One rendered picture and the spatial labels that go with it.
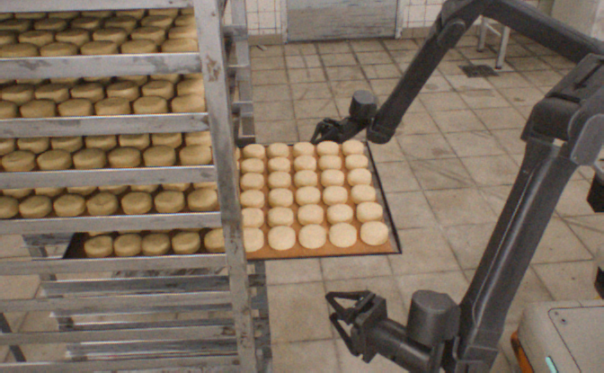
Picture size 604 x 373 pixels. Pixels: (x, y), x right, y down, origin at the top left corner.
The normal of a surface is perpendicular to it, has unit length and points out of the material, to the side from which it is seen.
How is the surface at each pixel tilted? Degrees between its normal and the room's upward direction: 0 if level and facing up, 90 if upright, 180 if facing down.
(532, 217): 75
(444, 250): 0
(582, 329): 0
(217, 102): 90
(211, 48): 90
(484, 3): 105
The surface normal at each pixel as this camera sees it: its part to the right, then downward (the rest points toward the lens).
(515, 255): 0.16, 0.29
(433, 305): 0.11, -0.95
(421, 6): 0.09, 0.54
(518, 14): -0.13, 0.70
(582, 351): -0.02, -0.84
